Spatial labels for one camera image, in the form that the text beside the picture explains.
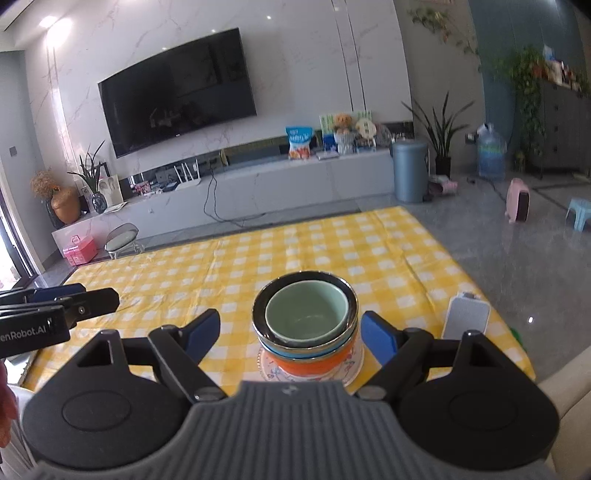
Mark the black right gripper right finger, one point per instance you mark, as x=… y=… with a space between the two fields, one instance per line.
x=407 y=357

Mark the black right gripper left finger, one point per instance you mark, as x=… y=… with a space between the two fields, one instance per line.
x=161 y=367

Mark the clear glass patterned plate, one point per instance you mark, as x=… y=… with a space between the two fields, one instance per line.
x=309 y=368

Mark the blue steel bowl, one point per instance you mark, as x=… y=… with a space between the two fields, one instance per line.
x=293 y=353

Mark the green ceramic bowl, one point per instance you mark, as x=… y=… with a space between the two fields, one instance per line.
x=307 y=312

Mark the person's hand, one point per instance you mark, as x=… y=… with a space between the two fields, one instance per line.
x=8 y=408

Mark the white phone stand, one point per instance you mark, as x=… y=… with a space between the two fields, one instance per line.
x=466 y=312

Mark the yellow checkered tablecloth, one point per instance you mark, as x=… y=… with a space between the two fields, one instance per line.
x=396 y=267

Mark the pink storage box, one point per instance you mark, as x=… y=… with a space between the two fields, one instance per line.
x=80 y=250

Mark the brown vase dried flowers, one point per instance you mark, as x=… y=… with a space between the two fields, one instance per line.
x=63 y=200

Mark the round grey stool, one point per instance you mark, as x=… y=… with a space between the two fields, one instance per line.
x=121 y=239

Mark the blue vase green plant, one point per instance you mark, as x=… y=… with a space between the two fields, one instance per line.
x=89 y=172

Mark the pink space heater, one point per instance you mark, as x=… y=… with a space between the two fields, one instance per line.
x=517 y=201

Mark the white marble tv cabinet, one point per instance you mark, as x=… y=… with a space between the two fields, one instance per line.
x=264 y=193

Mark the grey blue trash can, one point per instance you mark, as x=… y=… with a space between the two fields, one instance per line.
x=410 y=170

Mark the green leafy floor plant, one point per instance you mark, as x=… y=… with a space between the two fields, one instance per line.
x=441 y=127

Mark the large water bottle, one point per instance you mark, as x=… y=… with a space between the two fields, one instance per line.
x=491 y=153

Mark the small blue plastic stool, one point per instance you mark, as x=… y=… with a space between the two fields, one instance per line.
x=581 y=208

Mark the blue snack bag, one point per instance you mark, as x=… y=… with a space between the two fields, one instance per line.
x=299 y=139

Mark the brown teddy bear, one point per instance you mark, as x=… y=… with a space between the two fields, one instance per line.
x=342 y=123

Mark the dark grey sideboard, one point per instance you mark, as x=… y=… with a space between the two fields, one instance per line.
x=565 y=115

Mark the black wall television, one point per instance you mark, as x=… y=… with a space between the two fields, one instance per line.
x=187 y=88

